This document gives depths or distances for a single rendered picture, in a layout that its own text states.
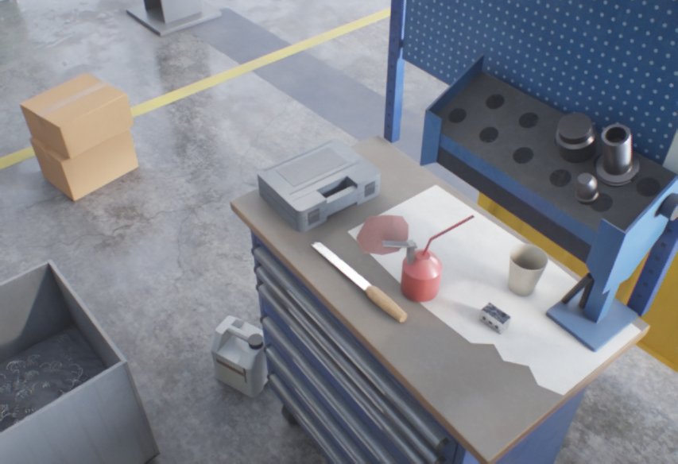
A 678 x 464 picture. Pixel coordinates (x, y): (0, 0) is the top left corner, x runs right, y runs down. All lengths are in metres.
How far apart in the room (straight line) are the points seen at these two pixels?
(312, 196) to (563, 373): 0.69
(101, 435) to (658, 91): 1.67
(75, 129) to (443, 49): 2.01
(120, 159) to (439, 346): 2.37
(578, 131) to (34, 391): 1.74
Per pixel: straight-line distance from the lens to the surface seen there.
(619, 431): 2.54
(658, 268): 1.45
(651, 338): 2.56
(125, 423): 2.10
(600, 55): 1.35
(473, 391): 1.33
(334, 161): 1.70
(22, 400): 2.26
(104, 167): 3.40
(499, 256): 1.58
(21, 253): 3.21
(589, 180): 1.24
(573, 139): 1.28
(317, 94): 3.95
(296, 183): 1.63
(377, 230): 1.56
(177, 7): 4.91
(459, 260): 1.55
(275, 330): 1.87
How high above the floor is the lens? 2.04
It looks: 41 degrees down
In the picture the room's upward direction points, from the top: straight up
